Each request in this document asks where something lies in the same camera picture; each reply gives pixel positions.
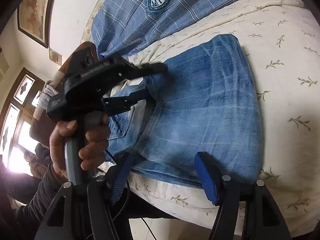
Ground blue denim jeans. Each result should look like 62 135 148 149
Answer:
106 34 262 187

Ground dark left sleeve forearm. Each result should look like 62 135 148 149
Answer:
1 162 66 239

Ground left hand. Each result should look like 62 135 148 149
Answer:
46 114 110 185

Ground person in background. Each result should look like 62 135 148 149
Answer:
24 143 52 179

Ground cream leaf-print quilt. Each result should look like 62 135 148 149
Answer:
129 0 319 237

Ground black cable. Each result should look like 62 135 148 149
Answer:
105 149 158 240

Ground wooden window frame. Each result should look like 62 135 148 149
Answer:
1 68 44 175

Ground framed wall picture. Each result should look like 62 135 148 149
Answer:
17 0 54 48

